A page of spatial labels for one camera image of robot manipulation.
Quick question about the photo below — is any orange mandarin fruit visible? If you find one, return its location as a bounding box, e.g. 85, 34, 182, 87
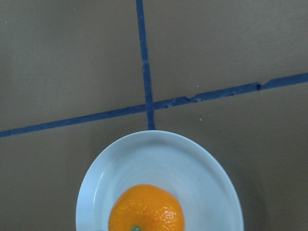
108, 184, 185, 231

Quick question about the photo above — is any light blue plate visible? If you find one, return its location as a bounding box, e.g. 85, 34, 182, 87
76, 130, 244, 231

